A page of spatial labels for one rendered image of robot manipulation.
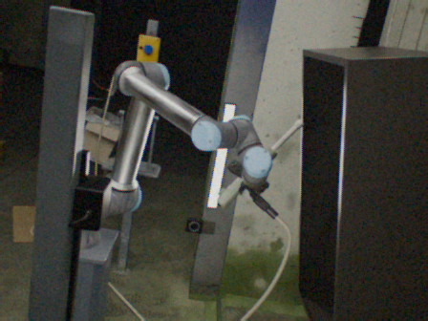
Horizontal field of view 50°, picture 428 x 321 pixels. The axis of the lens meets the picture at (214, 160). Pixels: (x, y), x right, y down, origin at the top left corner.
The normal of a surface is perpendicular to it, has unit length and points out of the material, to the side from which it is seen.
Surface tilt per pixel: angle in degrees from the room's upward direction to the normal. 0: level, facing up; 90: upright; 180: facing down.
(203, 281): 90
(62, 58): 90
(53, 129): 90
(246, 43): 90
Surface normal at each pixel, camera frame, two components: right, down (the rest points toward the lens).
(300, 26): 0.00, 0.27
